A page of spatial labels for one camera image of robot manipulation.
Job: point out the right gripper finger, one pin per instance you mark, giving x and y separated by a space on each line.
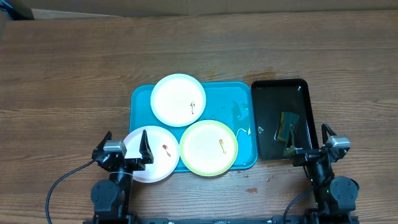
326 132
290 144

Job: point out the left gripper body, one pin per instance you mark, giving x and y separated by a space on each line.
135 165

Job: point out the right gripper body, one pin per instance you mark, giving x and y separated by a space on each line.
305 157

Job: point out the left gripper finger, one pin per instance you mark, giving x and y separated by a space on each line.
100 146
144 149

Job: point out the white plate pink rim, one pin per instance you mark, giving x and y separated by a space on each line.
165 150

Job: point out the green yellow sponge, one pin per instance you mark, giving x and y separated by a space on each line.
287 123

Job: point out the white plate blue rim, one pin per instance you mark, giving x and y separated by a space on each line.
178 100

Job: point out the white plate green rim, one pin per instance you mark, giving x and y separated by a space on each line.
208 148

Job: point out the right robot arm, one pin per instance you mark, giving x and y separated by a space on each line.
335 197

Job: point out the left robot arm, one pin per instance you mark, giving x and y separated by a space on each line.
111 196

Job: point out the black rectangular water tray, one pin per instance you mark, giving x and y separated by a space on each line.
270 98

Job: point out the teal plastic tray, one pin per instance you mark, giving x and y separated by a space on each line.
227 102

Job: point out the dark object top left corner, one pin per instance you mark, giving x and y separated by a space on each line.
17 10

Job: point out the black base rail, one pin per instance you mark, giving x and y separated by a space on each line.
274 220

